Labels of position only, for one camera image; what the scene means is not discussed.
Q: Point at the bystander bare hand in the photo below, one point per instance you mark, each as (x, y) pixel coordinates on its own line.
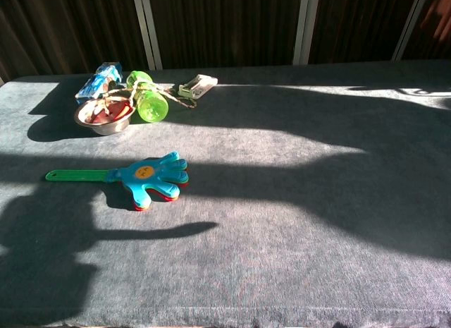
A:
(444, 21)

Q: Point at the small white plastic device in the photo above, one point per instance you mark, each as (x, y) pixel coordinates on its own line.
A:
(197, 85)

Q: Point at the green plastic bottle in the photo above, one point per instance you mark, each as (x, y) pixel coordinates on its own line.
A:
(151, 107)

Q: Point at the stainless steel bowl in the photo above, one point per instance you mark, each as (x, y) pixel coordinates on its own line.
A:
(105, 128)

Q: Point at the red object inside bowl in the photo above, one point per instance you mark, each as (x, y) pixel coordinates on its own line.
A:
(102, 117)

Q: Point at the dark brown curtain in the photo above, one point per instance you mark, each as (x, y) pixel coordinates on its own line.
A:
(229, 24)

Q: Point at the blue printed packet box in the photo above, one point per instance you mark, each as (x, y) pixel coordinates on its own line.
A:
(94, 85)

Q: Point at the white frame post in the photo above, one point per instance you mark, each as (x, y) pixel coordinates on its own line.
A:
(306, 24)
(148, 28)
(410, 24)

